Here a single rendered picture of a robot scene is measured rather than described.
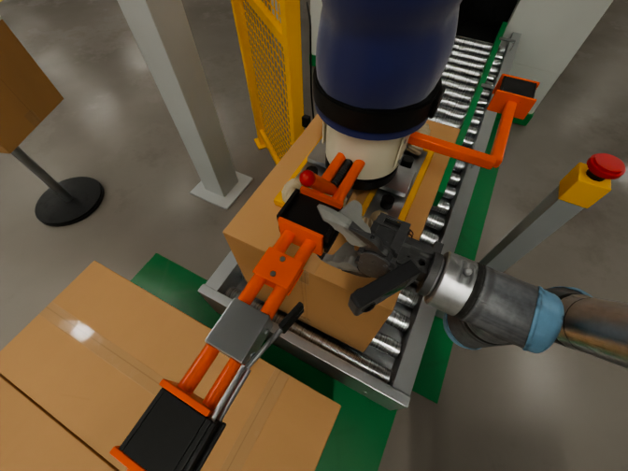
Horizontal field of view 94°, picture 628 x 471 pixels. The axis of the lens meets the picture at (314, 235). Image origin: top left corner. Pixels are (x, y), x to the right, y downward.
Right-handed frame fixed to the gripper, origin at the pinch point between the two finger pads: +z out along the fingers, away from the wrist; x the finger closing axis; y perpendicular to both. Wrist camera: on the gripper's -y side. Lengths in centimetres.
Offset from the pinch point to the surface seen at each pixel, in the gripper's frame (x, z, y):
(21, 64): -26, 159, 33
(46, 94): -40, 159, 33
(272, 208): -12.9, 15.8, 9.2
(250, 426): -54, 2, -33
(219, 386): 1.2, -0.2, -25.9
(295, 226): 3.0, 2.5, -1.5
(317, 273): -12.8, -1.1, -0.6
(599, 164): -4, -46, 48
